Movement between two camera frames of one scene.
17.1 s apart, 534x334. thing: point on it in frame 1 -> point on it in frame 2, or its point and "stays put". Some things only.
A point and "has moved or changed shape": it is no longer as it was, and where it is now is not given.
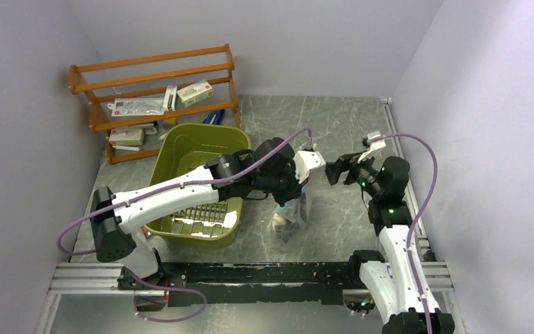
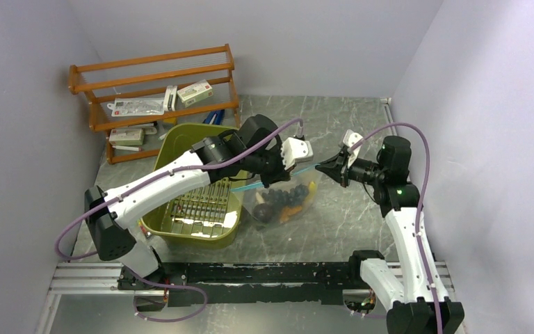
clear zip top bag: x=288 y=220 has moved or changed shape
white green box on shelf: x=195 y=93 stays put
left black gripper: x=295 y=191 -> x=281 y=175
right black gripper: x=334 y=168 stays put
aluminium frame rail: x=90 y=278 stays put
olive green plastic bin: x=183 y=147 stays put
